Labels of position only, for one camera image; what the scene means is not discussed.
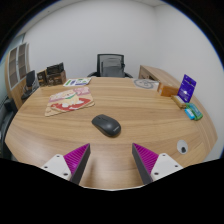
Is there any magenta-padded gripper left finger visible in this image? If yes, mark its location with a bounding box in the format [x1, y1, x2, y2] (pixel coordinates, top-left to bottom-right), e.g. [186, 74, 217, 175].
[40, 143, 92, 185]

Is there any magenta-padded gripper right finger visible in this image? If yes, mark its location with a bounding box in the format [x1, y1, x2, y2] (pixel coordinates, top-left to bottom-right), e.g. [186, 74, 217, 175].
[131, 143, 184, 185]

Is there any black computer mouse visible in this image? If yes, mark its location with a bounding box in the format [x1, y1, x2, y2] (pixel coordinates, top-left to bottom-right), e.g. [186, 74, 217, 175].
[91, 113, 122, 138]

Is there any cartoon print mouse pad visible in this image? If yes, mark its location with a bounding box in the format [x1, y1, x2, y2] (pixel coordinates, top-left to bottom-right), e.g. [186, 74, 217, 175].
[44, 85, 96, 118]

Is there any blue box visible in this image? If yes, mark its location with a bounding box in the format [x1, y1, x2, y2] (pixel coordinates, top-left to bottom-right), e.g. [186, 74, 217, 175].
[184, 107, 196, 121]

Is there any green box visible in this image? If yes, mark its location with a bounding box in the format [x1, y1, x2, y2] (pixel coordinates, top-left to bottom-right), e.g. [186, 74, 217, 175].
[185, 102, 204, 121]

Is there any small tan box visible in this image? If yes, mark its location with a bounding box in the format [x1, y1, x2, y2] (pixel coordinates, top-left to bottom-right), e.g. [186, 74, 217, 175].
[171, 94, 188, 110]

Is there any black leather armchair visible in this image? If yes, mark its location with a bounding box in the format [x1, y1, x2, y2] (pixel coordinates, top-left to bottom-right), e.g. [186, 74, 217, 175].
[0, 98, 18, 161]

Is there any orange box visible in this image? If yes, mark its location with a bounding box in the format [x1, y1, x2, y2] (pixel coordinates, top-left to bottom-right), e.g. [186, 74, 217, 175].
[157, 83, 180, 98]

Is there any purple standing card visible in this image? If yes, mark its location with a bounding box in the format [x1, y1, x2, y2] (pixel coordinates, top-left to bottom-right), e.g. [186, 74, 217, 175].
[176, 73, 198, 104]

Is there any white mat with round logo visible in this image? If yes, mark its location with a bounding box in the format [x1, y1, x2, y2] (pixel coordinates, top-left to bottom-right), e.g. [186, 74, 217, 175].
[133, 78, 160, 91]

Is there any white sticker sheet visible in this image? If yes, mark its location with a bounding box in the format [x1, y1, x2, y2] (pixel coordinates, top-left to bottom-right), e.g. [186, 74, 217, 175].
[63, 77, 92, 87]

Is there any large brown cardboard box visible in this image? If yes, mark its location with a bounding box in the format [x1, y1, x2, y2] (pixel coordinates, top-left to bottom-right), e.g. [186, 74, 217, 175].
[45, 69, 67, 87]

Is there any small brown cardboard box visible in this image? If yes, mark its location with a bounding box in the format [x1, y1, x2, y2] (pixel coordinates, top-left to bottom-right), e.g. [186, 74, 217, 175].
[36, 69, 48, 88]

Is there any small black chair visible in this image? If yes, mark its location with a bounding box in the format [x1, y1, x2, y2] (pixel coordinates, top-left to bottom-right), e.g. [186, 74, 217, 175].
[21, 69, 40, 103]

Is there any wooden side desk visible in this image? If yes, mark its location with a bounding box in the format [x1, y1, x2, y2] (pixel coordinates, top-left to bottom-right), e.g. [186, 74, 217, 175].
[138, 64, 182, 89]

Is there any black cardboard box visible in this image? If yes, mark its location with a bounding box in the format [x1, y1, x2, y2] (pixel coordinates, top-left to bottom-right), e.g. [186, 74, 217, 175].
[45, 62, 65, 76]

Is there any wooden shelf unit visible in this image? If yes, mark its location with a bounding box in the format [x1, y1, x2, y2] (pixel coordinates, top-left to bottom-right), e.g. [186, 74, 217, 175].
[3, 42, 33, 109]

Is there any grey backpack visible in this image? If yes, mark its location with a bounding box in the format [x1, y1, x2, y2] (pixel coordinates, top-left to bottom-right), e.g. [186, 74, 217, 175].
[100, 57, 125, 78]

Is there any black mesh office chair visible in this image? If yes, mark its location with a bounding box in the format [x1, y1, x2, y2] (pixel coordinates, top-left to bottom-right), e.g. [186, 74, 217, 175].
[87, 53, 134, 79]

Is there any grey round cable grommet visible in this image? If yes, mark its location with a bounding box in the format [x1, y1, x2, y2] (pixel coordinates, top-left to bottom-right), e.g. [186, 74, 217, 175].
[176, 139, 189, 155]

